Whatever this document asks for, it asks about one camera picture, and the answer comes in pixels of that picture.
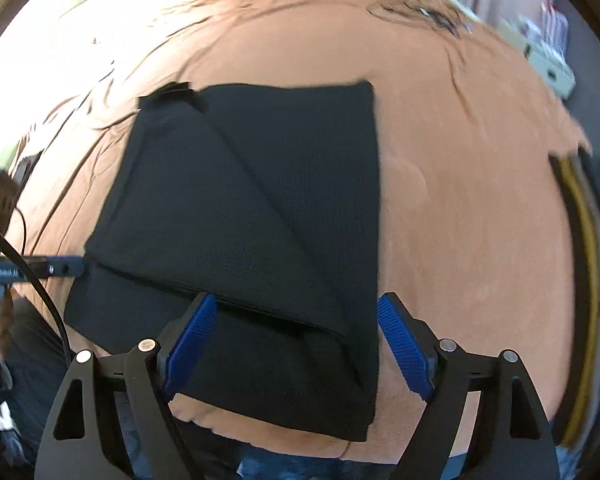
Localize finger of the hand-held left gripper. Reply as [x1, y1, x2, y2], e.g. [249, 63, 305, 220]
[27, 255, 89, 281]

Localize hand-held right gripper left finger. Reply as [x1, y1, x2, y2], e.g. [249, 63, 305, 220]
[34, 293, 218, 480]

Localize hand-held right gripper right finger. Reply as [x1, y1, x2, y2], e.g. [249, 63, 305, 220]
[377, 292, 563, 480]

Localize black garment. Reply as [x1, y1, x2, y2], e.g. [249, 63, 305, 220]
[64, 80, 381, 443]

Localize pile of folded clothes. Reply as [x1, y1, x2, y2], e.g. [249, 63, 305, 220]
[550, 152, 600, 448]

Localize dark ribbed cloth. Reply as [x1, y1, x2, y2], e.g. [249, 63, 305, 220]
[0, 300, 131, 480]

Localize orange blanket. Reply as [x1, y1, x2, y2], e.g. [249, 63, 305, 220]
[0, 0, 596, 466]

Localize person's blue jeans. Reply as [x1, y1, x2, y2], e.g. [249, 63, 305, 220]
[237, 437, 571, 480]

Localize white drawer cabinet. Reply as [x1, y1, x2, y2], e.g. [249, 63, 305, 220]
[500, 15, 576, 98]

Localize striped bag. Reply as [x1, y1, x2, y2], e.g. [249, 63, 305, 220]
[540, 0, 571, 51]

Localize thick black cable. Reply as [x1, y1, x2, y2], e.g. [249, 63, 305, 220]
[0, 217, 76, 366]

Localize black tangled cable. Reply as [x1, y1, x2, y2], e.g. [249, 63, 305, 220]
[367, 0, 473, 37]

